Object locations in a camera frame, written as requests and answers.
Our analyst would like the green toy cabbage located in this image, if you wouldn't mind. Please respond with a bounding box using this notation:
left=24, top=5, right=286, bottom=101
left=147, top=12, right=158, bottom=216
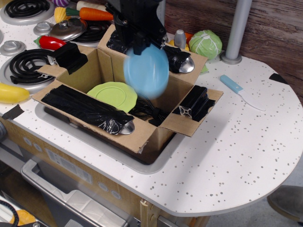
left=189, top=30, right=223, bottom=60

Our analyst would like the light blue bowl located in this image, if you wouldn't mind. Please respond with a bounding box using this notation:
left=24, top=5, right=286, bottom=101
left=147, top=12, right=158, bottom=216
left=123, top=45, right=169, bottom=99

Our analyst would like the cardboard box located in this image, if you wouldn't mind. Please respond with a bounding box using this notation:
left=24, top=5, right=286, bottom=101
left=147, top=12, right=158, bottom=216
left=32, top=24, right=223, bottom=154

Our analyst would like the purple toy eggplant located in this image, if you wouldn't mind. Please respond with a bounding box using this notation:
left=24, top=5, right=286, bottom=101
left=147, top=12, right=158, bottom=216
left=51, top=0, right=70, bottom=7

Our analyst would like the yellow toy banana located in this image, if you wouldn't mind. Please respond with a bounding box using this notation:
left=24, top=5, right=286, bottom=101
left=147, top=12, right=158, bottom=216
left=0, top=83, right=30, bottom=104

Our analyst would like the red toy pepper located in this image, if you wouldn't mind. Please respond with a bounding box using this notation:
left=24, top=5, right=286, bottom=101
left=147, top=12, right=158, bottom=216
left=34, top=35, right=66, bottom=51

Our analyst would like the grey stove knob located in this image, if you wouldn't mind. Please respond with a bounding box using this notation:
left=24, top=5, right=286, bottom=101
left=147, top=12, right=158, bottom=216
left=33, top=21, right=54, bottom=36
left=0, top=40, right=26, bottom=56

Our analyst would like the grey metal post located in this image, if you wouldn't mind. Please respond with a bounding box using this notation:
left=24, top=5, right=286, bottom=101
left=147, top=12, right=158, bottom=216
left=220, top=0, right=252, bottom=65

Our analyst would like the grey salt shaker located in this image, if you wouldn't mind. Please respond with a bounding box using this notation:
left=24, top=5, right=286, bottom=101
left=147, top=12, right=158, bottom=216
left=174, top=29, right=187, bottom=49

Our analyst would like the black middle stove coil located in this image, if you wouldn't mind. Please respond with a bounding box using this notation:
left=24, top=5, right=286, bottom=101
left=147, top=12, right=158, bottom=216
left=73, top=21, right=111, bottom=43

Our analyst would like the black cable bundle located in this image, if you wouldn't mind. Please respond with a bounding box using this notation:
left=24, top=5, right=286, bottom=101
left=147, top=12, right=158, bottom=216
left=130, top=93, right=171, bottom=126

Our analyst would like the white toy bottle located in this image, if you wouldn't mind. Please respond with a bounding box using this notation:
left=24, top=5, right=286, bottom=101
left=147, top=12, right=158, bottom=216
left=76, top=0, right=106, bottom=11

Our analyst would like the black tape piece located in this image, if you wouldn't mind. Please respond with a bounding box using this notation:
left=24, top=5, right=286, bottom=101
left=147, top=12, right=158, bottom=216
left=2, top=105, right=24, bottom=120
left=269, top=73, right=288, bottom=85

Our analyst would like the grey faucet post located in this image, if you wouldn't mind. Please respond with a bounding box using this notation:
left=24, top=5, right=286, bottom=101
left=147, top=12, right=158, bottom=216
left=157, top=0, right=166, bottom=26

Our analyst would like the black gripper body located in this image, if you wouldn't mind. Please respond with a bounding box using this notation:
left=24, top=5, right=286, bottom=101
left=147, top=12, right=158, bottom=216
left=106, top=0, right=166, bottom=47

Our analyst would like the blue handled white knife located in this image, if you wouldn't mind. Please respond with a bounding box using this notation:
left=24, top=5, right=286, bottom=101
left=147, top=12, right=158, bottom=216
left=220, top=75, right=266, bottom=111

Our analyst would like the silver oven door handle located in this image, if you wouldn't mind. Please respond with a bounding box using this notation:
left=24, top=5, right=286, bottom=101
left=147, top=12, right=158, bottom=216
left=21, top=159, right=137, bottom=227

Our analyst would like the silver pot lid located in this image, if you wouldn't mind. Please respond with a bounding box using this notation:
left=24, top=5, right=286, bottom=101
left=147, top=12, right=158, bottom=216
left=48, top=18, right=87, bottom=41

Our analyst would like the toy carrot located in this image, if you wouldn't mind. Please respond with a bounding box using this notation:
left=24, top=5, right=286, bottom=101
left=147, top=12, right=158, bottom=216
left=66, top=7, right=114, bottom=21

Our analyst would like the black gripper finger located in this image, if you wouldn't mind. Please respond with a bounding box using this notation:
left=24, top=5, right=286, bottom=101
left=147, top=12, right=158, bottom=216
left=133, top=33, right=150, bottom=55

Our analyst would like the green plate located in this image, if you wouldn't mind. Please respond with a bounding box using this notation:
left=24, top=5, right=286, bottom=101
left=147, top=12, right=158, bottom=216
left=87, top=82, right=138, bottom=113

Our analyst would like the black front stove coil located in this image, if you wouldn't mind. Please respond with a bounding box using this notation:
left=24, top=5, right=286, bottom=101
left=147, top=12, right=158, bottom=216
left=9, top=49, right=52, bottom=85

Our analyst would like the black rear stove coil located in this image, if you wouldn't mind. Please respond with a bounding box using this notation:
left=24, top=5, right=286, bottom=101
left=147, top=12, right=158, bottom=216
left=4, top=0, right=51, bottom=18

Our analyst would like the toy corn cob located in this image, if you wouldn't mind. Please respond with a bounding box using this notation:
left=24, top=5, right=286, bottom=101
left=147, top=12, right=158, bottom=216
left=54, top=7, right=71, bottom=23

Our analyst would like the black stove coil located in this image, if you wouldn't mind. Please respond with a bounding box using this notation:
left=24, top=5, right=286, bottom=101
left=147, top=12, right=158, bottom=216
left=73, top=21, right=111, bottom=43
left=4, top=0, right=51, bottom=18
left=9, top=49, right=52, bottom=85

